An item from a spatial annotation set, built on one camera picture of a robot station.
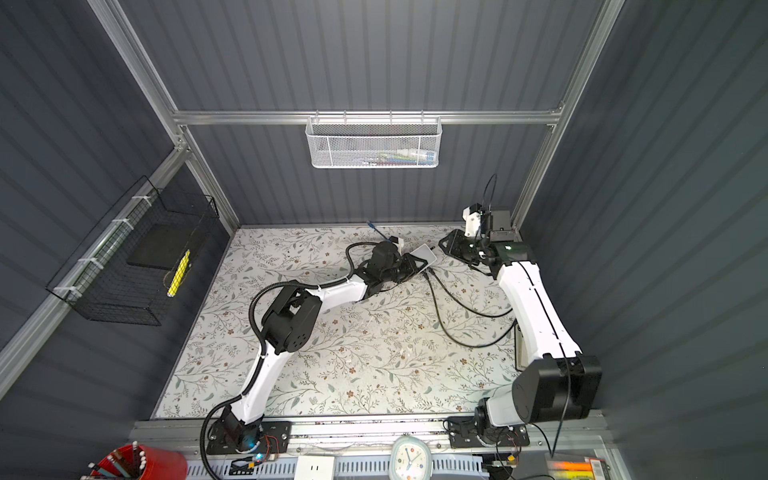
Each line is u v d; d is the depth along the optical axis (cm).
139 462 59
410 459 68
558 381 40
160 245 77
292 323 61
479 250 57
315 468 67
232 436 63
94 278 63
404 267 87
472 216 72
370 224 123
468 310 96
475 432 73
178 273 71
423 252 99
